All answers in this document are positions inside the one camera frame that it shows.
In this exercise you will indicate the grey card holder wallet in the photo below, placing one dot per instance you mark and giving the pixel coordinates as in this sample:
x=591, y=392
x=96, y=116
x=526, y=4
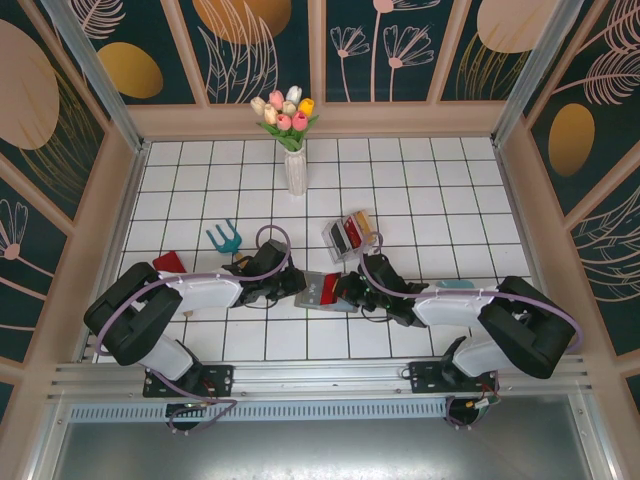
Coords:
x=300, y=300

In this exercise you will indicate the red credit card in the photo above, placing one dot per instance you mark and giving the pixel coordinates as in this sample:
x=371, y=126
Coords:
x=354, y=232
x=330, y=292

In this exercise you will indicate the black credit card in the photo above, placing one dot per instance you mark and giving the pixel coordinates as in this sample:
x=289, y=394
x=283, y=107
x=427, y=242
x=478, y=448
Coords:
x=341, y=237

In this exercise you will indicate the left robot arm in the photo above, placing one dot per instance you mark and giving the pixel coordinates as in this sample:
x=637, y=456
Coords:
x=205, y=292

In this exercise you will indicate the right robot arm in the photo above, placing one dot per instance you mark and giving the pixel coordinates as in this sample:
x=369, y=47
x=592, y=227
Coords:
x=445, y=310

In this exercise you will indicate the clear acrylic card box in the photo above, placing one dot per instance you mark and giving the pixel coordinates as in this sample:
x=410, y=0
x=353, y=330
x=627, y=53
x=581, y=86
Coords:
x=336, y=256

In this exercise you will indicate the teal toy rake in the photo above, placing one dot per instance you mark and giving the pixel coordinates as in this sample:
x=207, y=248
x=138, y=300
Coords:
x=227, y=244

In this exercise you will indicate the light blue toy shovel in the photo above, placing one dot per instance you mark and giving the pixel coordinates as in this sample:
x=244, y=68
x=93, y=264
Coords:
x=452, y=284

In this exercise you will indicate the red block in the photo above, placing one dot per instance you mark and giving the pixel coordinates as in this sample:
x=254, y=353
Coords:
x=167, y=262

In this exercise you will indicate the white ribbed vase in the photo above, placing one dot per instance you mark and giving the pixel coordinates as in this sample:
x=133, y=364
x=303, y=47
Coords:
x=295, y=170

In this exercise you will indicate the artificial tulip bouquet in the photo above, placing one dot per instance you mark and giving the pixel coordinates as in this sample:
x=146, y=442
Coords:
x=287, y=117

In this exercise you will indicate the grey metal panel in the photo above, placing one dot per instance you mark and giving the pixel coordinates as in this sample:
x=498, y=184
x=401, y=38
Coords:
x=320, y=455

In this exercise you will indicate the aluminium mounting rail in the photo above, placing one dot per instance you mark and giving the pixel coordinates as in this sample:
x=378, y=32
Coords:
x=320, y=377

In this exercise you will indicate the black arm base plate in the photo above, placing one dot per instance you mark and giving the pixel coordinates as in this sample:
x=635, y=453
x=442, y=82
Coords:
x=220, y=380
x=422, y=377

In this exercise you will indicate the aluminium frame post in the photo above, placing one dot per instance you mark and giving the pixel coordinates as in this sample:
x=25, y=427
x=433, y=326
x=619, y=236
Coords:
x=96, y=70
x=537, y=70

